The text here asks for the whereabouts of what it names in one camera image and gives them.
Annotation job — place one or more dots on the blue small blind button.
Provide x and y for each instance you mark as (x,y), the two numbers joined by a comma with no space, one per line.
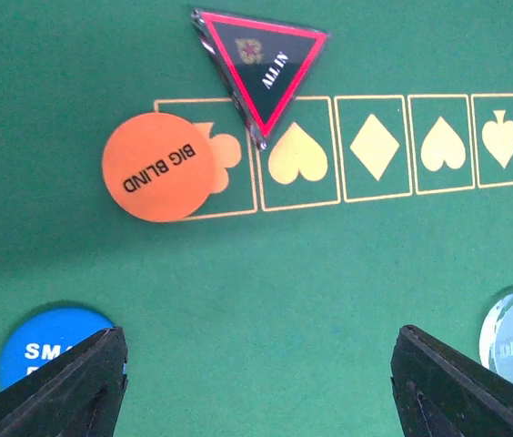
(45,336)

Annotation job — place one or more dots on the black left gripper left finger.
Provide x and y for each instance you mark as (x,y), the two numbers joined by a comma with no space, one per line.
(79,393)

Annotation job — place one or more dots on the round green poker mat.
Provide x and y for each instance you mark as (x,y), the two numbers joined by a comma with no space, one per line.
(275,323)

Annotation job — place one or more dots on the black red all-in triangle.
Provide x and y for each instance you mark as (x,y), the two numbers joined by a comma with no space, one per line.
(262,63)

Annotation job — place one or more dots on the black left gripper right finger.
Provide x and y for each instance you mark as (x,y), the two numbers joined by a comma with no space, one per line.
(440,392)

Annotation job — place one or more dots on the orange big blind button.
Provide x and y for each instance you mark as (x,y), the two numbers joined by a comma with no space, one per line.
(158,167)

